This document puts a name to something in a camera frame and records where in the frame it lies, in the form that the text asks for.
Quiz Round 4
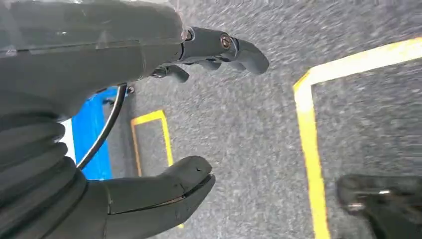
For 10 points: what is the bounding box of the black cable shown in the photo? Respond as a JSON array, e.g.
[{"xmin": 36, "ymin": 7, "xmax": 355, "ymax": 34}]
[{"xmin": 76, "ymin": 84, "xmax": 129, "ymax": 171}]

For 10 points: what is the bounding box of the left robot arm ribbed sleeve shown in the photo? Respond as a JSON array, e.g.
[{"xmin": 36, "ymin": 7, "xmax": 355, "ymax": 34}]
[{"xmin": 0, "ymin": 112, "xmax": 89, "ymax": 239}]

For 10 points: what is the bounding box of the small yellow tape rectangle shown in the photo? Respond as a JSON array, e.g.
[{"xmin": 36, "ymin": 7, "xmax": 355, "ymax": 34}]
[{"xmin": 130, "ymin": 109, "xmax": 185, "ymax": 229}]

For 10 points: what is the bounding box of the blue metal shelf rack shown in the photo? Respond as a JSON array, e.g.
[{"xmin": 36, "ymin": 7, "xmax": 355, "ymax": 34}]
[{"xmin": 70, "ymin": 86, "xmax": 120, "ymax": 181}]

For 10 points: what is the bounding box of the large yellow tape corner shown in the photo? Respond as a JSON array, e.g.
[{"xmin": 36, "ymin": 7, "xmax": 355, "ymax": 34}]
[{"xmin": 293, "ymin": 37, "xmax": 422, "ymax": 239}]

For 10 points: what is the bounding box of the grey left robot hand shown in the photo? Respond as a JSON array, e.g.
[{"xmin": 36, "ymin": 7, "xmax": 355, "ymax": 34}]
[{"xmin": 0, "ymin": 0, "xmax": 270, "ymax": 239}]

